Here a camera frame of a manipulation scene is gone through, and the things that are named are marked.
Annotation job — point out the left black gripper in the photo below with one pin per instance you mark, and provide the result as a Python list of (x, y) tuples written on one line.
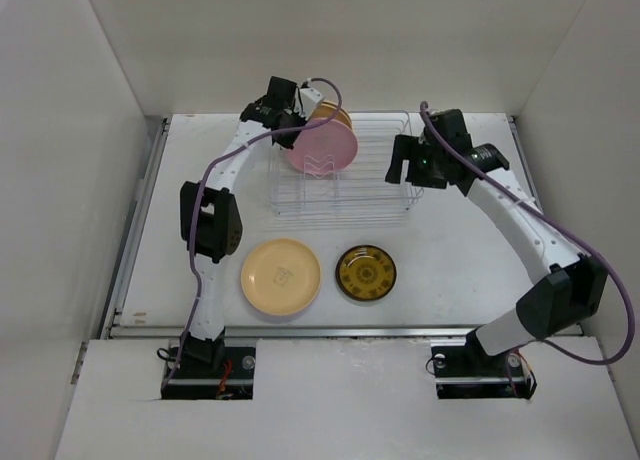
[(288, 142)]

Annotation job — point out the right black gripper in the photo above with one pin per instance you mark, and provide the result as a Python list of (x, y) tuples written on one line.
[(409, 147)]

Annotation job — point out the orange plastic plate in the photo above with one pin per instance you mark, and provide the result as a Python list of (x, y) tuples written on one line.
[(281, 277), (329, 110)]

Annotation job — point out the pink plastic plate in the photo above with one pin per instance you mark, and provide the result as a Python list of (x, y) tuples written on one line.
[(326, 149)]

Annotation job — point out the yellow brown patterned dish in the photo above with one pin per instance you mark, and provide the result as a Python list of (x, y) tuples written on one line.
[(365, 273)]

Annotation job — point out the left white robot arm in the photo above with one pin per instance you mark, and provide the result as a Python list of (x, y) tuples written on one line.
[(210, 221)]

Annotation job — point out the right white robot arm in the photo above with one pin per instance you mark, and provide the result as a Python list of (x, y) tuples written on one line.
[(567, 284)]

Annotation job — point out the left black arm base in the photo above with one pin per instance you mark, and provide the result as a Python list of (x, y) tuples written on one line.
[(208, 371)]

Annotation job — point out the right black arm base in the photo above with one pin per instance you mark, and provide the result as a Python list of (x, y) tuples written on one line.
[(459, 377)]

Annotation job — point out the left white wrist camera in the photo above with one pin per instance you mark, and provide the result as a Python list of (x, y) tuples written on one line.
[(307, 100)]

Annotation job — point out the white wire dish rack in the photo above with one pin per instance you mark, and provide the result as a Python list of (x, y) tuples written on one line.
[(357, 193)]

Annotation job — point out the metal table edge rail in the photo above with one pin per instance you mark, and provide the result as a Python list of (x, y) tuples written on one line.
[(295, 332)]

